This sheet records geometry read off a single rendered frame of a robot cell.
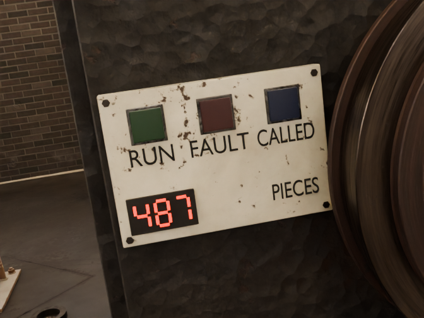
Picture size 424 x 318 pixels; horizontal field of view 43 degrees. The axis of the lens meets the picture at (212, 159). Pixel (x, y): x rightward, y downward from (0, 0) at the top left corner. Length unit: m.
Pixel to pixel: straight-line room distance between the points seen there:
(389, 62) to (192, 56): 0.23
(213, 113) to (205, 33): 0.09
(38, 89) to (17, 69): 0.32
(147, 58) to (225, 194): 0.18
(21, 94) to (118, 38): 6.08
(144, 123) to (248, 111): 0.12
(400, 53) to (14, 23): 6.28
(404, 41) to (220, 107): 0.21
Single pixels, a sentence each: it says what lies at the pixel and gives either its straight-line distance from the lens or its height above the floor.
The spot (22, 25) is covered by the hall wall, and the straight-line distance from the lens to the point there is 6.68.
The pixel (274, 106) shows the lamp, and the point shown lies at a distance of 0.63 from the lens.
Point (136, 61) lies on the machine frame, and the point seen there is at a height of 1.27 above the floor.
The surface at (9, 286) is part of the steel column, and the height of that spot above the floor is 0.03.
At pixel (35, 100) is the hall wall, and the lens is 6.67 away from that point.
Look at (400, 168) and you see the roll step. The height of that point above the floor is 1.14.
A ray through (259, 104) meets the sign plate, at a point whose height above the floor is 1.20.
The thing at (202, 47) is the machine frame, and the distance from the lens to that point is 0.63.
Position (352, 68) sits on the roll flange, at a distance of 0.59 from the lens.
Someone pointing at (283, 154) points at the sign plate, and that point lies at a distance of 0.64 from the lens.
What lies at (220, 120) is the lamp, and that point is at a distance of 0.62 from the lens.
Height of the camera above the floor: 1.28
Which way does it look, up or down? 12 degrees down
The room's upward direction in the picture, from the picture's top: 8 degrees counter-clockwise
